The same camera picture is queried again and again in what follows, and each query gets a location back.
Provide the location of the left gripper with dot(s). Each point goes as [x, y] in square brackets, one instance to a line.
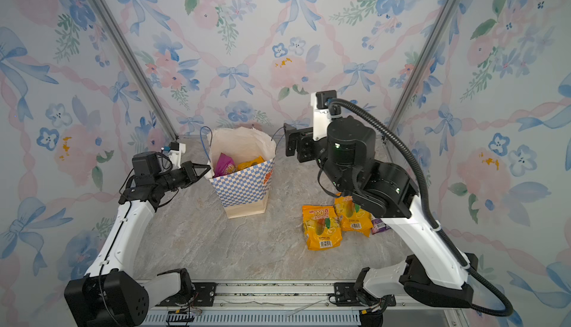
[189, 169]

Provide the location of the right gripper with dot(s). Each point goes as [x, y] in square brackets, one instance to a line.
[295, 135]

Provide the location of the purple grape candy bag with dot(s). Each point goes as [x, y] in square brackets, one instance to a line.
[225, 166]

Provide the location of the yellow mango candy bag top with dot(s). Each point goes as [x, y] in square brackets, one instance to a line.
[248, 164]

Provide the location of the yellow mango candy bag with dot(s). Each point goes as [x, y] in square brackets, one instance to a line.
[248, 164]
[351, 217]
[321, 228]

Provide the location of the blue checkered paper bag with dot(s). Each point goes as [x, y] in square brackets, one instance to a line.
[243, 193]

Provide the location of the yellow mango candy bag front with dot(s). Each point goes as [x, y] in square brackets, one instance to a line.
[321, 228]

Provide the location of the purple small snack packet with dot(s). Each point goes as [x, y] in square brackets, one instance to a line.
[378, 226]

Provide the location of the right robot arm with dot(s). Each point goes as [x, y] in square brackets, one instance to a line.
[345, 153]

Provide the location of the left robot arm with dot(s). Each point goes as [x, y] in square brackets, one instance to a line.
[107, 294]

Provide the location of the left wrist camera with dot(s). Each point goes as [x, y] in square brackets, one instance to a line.
[174, 151]

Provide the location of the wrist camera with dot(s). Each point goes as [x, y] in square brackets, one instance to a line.
[174, 151]
[322, 114]

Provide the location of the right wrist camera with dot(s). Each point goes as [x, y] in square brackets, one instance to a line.
[322, 114]

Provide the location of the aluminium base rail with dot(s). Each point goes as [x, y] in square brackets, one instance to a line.
[295, 303]

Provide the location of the left aluminium corner post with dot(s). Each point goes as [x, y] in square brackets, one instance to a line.
[129, 59]

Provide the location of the aluminium corner post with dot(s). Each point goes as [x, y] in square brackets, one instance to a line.
[432, 42]
[129, 59]

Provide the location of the right aluminium corner post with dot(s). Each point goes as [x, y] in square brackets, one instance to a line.
[432, 42]

